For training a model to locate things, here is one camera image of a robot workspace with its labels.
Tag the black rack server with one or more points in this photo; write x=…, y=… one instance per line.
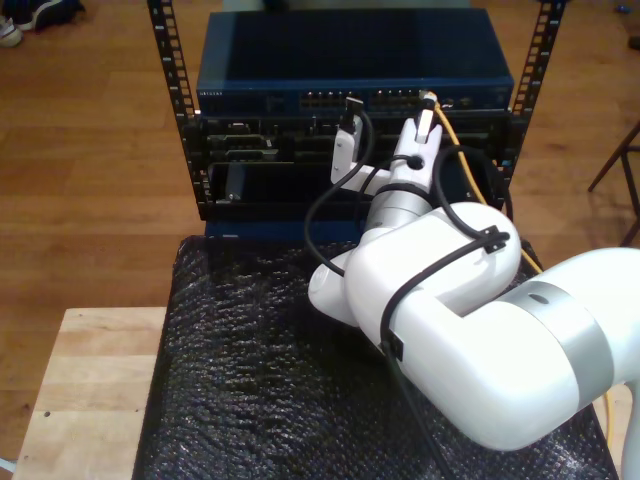
x=280, y=140

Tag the dark wooden stool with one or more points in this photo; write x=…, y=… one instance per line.
x=614, y=157

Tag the small blue object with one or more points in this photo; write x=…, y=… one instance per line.
x=622, y=8

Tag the black bubble wrap mat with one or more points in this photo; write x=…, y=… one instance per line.
x=250, y=400

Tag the dark sneaker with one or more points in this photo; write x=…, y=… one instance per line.
x=50, y=12

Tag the white sneaker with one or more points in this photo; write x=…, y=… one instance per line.
x=9, y=32

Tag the black perforated rack post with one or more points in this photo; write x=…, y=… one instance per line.
x=166, y=57
x=545, y=55

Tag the blue network switch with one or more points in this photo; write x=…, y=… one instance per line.
x=300, y=50

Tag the blue rack base plate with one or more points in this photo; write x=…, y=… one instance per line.
x=275, y=231

